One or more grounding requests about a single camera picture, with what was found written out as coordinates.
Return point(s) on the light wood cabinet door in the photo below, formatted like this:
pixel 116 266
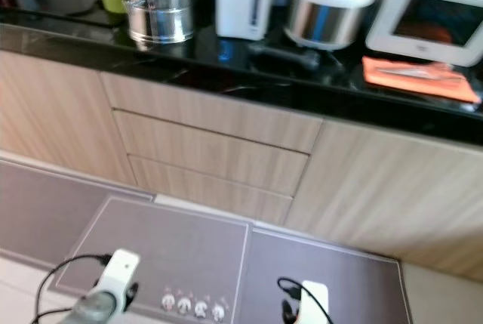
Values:
pixel 53 109
pixel 392 195

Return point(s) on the white steel rice cooker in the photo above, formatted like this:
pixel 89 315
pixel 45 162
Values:
pixel 328 7

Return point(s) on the grey floor mat with figures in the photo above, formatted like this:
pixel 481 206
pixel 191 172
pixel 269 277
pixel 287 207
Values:
pixel 189 252

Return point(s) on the steel canister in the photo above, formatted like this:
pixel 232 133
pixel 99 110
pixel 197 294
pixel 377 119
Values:
pixel 160 3

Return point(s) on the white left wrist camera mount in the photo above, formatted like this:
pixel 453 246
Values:
pixel 124 267

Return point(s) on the steel knife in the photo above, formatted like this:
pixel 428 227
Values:
pixel 415 73

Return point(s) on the light wood drawer front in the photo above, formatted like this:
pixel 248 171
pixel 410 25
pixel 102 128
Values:
pixel 211 112
pixel 211 194
pixel 211 156

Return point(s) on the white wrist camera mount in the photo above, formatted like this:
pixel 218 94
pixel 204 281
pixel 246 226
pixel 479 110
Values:
pixel 315 301
pixel 124 267

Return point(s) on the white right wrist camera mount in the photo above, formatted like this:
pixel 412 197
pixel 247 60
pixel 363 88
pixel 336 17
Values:
pixel 315 301

